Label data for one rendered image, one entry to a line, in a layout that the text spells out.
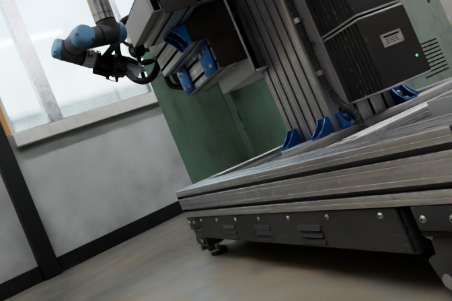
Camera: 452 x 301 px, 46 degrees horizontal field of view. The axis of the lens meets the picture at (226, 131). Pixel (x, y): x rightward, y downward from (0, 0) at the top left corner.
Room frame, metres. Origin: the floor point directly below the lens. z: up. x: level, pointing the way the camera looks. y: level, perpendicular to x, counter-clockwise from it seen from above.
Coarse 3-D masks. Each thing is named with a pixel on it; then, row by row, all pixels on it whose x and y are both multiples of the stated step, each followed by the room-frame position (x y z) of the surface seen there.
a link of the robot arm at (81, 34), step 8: (80, 24) 1.78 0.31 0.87; (72, 32) 1.77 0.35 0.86; (80, 32) 1.76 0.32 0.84; (88, 32) 1.78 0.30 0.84; (96, 32) 1.82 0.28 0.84; (72, 40) 1.78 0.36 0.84; (80, 40) 1.76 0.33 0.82; (88, 40) 1.77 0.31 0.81; (96, 40) 1.83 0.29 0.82; (72, 48) 1.81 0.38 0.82; (80, 48) 1.80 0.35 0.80; (88, 48) 1.83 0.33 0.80
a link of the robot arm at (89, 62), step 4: (92, 48) 1.92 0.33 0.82; (88, 52) 1.90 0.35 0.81; (92, 52) 1.90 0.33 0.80; (96, 52) 1.92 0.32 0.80; (88, 56) 1.90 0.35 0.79; (92, 56) 1.91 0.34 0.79; (96, 56) 1.91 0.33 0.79; (88, 60) 1.90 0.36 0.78; (92, 60) 1.91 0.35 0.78; (96, 60) 1.92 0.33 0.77; (84, 64) 1.91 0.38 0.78; (88, 64) 1.91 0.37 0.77; (92, 64) 1.92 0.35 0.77; (88, 68) 1.94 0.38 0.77
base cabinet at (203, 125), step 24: (168, 96) 2.38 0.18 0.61; (192, 96) 2.27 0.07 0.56; (216, 96) 2.18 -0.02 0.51; (240, 96) 2.16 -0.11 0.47; (264, 96) 2.26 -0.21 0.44; (168, 120) 2.42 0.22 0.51; (192, 120) 2.31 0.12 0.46; (216, 120) 2.22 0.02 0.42; (240, 120) 2.13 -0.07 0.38; (264, 120) 2.22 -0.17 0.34; (192, 144) 2.36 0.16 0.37; (216, 144) 2.25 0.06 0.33; (240, 144) 2.16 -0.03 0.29; (264, 144) 2.18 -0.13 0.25; (192, 168) 2.40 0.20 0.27; (216, 168) 2.30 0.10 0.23
